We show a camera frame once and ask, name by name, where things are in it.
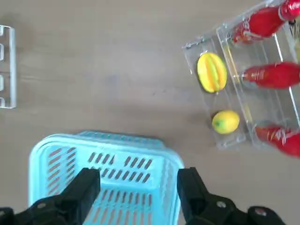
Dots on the light blue plastic basket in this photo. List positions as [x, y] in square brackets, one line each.
[58, 140]

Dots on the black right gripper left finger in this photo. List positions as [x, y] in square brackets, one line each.
[77, 194]

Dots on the red drink bottle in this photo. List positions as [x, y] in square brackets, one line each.
[283, 140]
[262, 22]
[274, 75]

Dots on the clear acrylic rack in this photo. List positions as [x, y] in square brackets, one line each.
[234, 105]

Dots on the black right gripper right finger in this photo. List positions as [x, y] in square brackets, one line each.
[194, 194]

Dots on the yellow-green star fruit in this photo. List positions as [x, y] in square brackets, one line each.
[211, 72]

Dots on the yellow lemon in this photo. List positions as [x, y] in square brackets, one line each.
[226, 122]

